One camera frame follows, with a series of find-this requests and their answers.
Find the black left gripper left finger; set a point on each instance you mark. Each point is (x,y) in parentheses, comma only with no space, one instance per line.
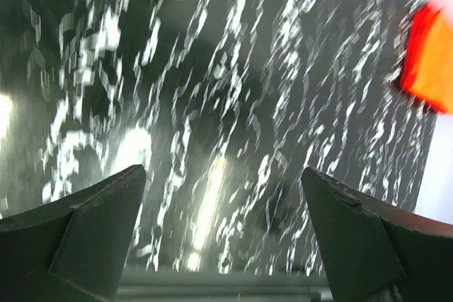
(72,249)

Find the folded orange t shirt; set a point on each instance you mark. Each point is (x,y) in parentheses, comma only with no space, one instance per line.
(427,66)

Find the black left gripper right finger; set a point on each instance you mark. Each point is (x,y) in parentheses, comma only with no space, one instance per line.
(373,251)

